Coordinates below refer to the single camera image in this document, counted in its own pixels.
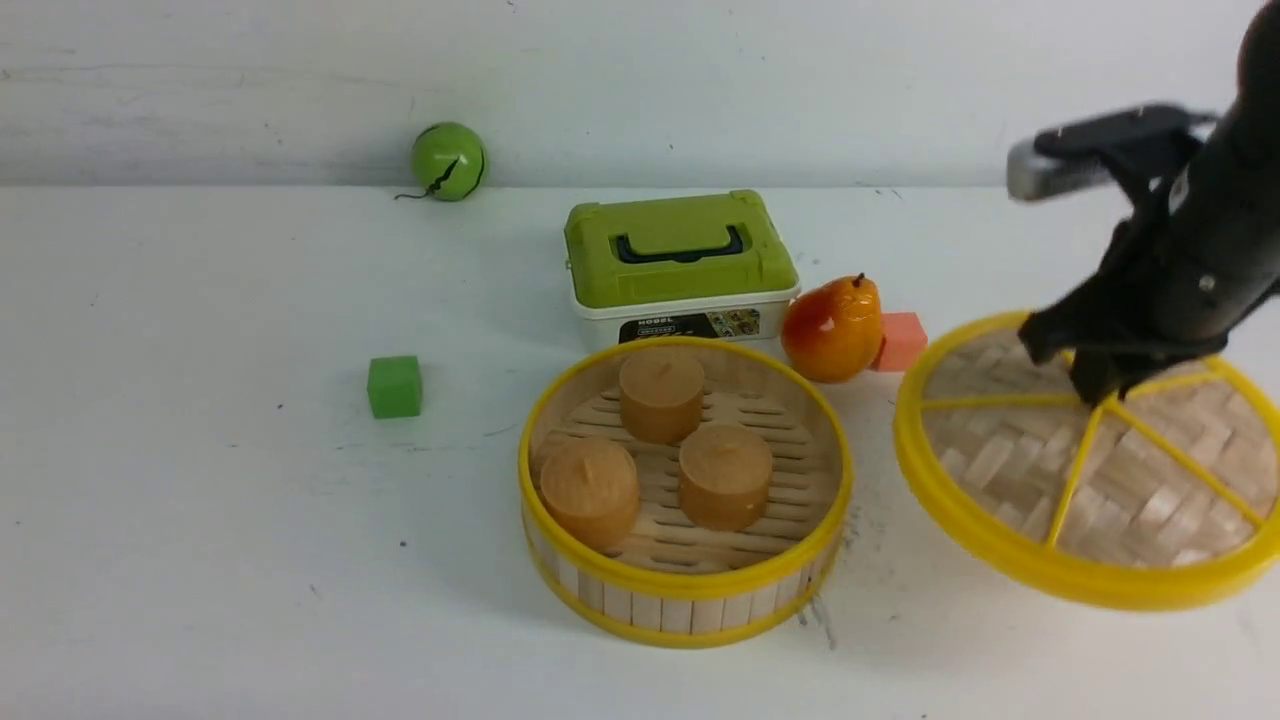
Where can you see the yellow rimmed bamboo steamer lid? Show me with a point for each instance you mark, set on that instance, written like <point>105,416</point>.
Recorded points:
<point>1163,500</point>

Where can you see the brown steamed bun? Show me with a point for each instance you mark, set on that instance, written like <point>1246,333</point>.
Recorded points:
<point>724,476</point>
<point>661,394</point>
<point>590,487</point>

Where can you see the orange toy pear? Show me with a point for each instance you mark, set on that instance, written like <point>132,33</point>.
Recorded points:
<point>834,332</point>

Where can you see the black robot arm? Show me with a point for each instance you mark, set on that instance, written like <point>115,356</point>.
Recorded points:
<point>1251,125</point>

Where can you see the brown steamed bun left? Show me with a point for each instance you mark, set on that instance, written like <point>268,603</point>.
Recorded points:
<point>590,487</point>

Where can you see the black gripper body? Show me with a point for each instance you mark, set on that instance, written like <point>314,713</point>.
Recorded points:
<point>1198,256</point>

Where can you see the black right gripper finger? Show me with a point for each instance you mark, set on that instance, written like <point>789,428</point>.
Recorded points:
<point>1099,372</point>

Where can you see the green lidded storage box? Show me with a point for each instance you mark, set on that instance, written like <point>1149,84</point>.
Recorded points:
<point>709,266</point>

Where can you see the brown steamed bun back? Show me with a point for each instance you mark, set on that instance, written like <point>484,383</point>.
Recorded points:
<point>661,394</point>

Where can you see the green foam cube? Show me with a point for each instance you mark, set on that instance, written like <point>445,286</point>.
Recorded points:
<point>394,387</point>

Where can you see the pink foam cube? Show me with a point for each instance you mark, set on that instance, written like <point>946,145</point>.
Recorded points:
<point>903,341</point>

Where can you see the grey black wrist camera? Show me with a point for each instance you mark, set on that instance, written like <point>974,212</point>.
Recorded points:
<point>1134,148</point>

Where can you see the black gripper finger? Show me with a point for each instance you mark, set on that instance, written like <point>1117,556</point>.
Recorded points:
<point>1048,332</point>

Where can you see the green toy watermelon ball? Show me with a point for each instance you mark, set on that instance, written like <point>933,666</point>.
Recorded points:
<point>449,161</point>

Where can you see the bamboo steamer basket yellow rim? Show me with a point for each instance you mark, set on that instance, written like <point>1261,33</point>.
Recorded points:
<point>670,583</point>

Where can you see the brown steamed bun right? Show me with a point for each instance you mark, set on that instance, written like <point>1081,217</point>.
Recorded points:
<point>724,476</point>

